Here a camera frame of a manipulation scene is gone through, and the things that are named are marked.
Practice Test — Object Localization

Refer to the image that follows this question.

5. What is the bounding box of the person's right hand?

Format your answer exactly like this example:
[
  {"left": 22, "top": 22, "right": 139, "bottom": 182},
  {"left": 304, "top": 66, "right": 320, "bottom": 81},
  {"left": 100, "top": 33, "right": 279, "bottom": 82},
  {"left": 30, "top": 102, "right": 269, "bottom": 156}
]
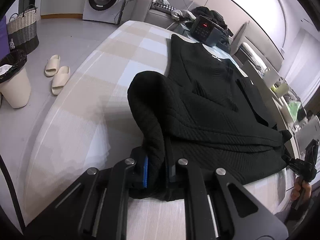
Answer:
[{"left": 291, "top": 177, "right": 312, "bottom": 202}]

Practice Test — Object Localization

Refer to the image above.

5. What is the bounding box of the white pillow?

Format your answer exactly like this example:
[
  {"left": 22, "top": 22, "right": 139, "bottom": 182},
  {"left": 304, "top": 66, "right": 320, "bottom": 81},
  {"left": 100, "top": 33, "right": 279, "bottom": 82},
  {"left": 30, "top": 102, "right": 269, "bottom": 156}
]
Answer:
[{"left": 241, "top": 42, "right": 260, "bottom": 63}]

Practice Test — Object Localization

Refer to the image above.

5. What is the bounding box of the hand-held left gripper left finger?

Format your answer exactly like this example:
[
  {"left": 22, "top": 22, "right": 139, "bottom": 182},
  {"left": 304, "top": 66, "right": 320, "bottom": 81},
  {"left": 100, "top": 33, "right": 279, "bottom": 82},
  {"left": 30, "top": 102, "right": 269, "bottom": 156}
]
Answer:
[{"left": 25, "top": 156, "right": 150, "bottom": 240}]

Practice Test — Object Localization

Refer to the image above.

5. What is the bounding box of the black cable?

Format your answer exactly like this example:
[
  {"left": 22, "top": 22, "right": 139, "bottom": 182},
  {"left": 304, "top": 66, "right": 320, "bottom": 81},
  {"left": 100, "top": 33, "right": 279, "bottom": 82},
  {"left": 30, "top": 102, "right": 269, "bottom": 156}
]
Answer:
[{"left": 0, "top": 152, "right": 25, "bottom": 228}]

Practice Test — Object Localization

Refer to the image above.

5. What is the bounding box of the woven laundry basket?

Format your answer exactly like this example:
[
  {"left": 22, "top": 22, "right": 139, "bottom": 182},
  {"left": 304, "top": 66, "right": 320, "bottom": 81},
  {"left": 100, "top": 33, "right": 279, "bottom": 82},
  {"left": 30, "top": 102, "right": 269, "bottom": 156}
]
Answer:
[{"left": 6, "top": 4, "right": 40, "bottom": 54}]

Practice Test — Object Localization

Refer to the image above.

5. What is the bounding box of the bed with padded headboard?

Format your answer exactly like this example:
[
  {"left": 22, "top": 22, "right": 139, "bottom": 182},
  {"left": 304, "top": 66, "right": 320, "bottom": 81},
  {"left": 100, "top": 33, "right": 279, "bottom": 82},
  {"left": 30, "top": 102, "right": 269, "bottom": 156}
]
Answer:
[{"left": 232, "top": 21, "right": 285, "bottom": 68}]

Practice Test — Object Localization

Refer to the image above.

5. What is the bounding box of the houndstooth pillow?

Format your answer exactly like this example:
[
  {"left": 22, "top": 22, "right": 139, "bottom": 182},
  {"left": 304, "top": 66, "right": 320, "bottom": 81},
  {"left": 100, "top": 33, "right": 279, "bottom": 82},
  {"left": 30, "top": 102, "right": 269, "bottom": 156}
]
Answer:
[{"left": 154, "top": 2, "right": 175, "bottom": 12}]

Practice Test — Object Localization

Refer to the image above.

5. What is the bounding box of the purple bag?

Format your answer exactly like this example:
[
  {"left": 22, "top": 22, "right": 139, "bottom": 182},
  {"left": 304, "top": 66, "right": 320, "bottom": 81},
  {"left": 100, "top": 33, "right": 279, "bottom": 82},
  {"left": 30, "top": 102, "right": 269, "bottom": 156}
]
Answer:
[{"left": 0, "top": 15, "right": 13, "bottom": 60}]

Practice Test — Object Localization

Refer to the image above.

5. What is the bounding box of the grey sofa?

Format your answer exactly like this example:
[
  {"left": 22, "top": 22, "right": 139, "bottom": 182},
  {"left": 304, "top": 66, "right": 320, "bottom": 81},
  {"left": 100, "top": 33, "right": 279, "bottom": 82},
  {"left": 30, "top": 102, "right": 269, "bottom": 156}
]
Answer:
[{"left": 120, "top": 0, "right": 198, "bottom": 30}]

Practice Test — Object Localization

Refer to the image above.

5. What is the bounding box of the white trash bin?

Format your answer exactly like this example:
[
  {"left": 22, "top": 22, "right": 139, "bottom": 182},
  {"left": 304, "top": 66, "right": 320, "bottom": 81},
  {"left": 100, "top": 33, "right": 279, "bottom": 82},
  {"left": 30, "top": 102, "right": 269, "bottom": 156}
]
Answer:
[{"left": 0, "top": 50, "right": 32, "bottom": 109}]

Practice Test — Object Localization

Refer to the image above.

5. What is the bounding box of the black jacket pile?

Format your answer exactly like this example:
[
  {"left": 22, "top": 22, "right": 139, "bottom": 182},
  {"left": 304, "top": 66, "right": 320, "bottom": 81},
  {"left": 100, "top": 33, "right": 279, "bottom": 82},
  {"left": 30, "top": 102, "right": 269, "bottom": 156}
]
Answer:
[{"left": 192, "top": 6, "right": 233, "bottom": 49}]

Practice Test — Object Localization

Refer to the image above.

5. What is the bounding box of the green plastic bag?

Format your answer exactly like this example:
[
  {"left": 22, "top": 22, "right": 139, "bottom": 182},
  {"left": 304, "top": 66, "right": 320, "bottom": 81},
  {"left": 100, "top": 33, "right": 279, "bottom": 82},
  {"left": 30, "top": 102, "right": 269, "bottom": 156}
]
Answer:
[{"left": 287, "top": 101, "right": 302, "bottom": 120}]

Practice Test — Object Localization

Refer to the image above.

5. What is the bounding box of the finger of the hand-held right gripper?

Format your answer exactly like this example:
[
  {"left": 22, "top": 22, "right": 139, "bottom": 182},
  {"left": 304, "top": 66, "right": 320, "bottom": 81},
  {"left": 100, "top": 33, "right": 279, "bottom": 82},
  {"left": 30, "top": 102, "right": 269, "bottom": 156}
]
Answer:
[{"left": 282, "top": 155, "right": 304, "bottom": 172}]

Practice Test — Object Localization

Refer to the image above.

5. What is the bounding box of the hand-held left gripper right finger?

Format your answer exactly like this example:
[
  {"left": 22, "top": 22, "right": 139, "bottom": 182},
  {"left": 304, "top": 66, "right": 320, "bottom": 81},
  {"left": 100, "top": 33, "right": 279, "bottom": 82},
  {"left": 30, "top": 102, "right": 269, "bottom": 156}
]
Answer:
[{"left": 164, "top": 135, "right": 288, "bottom": 240}]

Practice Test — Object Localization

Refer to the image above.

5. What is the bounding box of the black knit sweater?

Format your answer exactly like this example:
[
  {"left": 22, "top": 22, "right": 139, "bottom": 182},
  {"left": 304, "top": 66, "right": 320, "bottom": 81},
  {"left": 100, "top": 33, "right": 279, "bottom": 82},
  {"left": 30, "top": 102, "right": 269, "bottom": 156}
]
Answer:
[{"left": 127, "top": 34, "right": 293, "bottom": 203}]

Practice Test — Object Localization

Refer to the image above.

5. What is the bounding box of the grey white cloth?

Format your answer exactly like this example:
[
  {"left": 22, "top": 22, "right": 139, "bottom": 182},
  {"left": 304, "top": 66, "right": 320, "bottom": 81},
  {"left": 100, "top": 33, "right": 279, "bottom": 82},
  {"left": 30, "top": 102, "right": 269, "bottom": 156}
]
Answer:
[{"left": 171, "top": 9, "right": 197, "bottom": 22}]

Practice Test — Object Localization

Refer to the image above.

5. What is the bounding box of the dark blue rice cooker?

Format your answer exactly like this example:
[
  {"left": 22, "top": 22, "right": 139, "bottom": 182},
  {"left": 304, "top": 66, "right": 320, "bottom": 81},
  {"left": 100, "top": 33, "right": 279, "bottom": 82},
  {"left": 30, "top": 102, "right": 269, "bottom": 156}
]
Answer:
[{"left": 191, "top": 15, "right": 225, "bottom": 47}]

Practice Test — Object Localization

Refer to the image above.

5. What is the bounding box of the beige checkered table cover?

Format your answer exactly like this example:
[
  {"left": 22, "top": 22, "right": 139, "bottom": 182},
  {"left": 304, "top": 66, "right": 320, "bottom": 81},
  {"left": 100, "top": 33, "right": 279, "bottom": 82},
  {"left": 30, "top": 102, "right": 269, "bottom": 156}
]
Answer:
[{"left": 22, "top": 20, "right": 295, "bottom": 240}]

